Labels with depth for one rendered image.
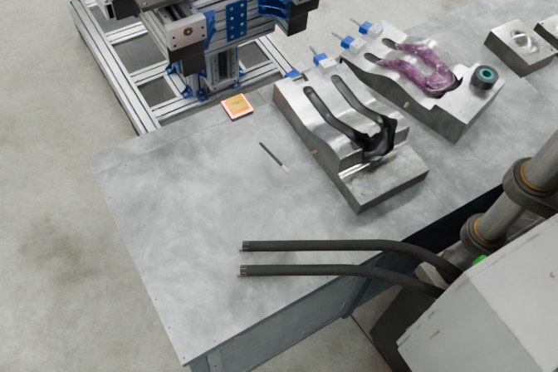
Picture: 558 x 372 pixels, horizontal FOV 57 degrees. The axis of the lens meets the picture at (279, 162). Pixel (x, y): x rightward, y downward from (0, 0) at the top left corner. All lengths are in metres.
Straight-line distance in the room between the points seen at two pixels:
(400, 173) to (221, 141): 0.57
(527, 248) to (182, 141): 1.12
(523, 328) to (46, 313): 1.94
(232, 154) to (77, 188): 1.15
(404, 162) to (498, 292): 0.88
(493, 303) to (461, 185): 0.95
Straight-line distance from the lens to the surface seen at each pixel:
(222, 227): 1.49
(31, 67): 3.16
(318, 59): 1.76
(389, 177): 1.57
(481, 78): 1.81
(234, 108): 1.69
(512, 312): 0.79
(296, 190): 1.56
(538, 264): 0.84
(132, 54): 2.79
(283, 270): 1.39
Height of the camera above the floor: 2.14
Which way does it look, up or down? 56 degrees down
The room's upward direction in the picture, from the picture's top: 6 degrees clockwise
